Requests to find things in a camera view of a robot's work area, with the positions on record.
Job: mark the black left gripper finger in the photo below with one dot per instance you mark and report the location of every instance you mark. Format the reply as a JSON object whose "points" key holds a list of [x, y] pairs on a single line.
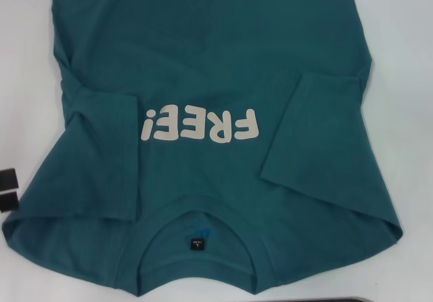
{"points": [[7, 201], [7, 178]]}

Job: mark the teal FREE! print t-shirt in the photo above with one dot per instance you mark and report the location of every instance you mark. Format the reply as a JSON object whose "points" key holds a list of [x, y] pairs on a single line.
{"points": [[203, 61]]}

